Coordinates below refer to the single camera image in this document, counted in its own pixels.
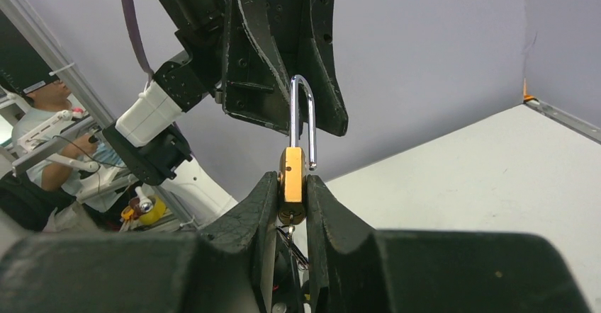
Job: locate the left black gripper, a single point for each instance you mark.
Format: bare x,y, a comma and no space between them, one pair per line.
277,20

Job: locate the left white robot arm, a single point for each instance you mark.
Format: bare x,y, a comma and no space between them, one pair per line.
270,63

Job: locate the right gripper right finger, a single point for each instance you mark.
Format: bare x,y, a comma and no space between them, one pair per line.
357,268

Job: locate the small brass padlock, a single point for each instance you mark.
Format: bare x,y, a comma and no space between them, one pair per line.
294,163

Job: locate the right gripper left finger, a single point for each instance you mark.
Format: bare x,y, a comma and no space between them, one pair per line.
227,266

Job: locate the person's head with glasses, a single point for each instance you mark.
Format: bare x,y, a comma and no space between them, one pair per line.
52,97

